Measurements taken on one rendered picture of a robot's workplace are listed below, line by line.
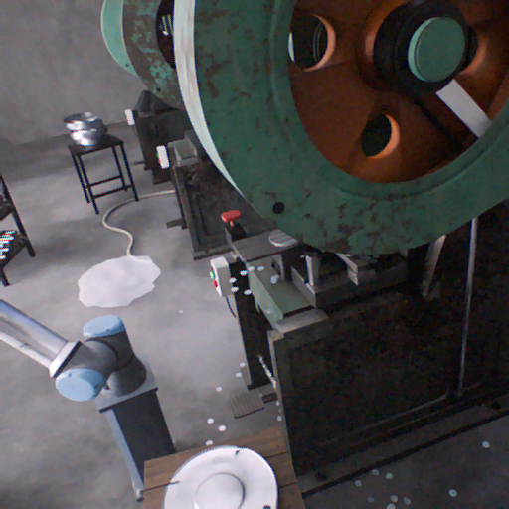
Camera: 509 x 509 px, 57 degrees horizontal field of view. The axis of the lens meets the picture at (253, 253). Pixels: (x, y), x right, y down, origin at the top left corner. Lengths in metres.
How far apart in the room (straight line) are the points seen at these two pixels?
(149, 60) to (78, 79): 5.33
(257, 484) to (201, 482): 0.15
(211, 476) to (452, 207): 0.90
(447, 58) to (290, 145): 0.30
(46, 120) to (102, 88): 0.98
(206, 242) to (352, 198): 2.23
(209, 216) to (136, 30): 1.17
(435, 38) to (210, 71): 0.38
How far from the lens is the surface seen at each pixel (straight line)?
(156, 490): 1.43
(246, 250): 1.45
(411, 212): 1.05
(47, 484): 2.08
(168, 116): 4.62
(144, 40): 2.59
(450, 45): 0.93
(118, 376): 1.53
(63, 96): 7.93
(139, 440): 1.68
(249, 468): 1.36
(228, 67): 0.82
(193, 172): 2.95
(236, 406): 1.81
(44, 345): 1.38
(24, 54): 7.91
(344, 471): 1.76
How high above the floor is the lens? 1.46
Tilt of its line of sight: 29 degrees down
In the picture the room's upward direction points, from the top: 10 degrees counter-clockwise
